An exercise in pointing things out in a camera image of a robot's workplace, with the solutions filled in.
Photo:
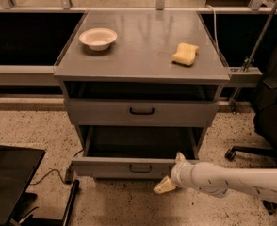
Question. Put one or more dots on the black monitor screen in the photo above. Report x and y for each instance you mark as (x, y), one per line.
(17, 168)

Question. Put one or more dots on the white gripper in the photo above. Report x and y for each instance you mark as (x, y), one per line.
(177, 173)

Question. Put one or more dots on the grey drawer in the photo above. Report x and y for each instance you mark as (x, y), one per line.
(121, 152)
(140, 113)

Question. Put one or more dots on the metal frame rail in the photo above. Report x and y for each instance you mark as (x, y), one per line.
(18, 75)

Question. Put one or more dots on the grey top drawer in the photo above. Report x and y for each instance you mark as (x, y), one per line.
(140, 113)

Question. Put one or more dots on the white bowl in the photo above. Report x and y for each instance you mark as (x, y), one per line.
(98, 39)

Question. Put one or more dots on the black stand base bar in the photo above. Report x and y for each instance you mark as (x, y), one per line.
(70, 203)

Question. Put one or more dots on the black power adapter with cable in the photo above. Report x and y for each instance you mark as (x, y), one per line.
(66, 179)

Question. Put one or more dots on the black office chair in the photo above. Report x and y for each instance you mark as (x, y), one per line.
(265, 119)

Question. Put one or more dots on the grey drawer cabinet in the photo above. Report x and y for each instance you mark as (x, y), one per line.
(138, 65)

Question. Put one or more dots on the yellow sponge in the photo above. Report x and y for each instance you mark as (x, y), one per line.
(185, 54)

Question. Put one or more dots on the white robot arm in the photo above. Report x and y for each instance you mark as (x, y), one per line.
(216, 180)

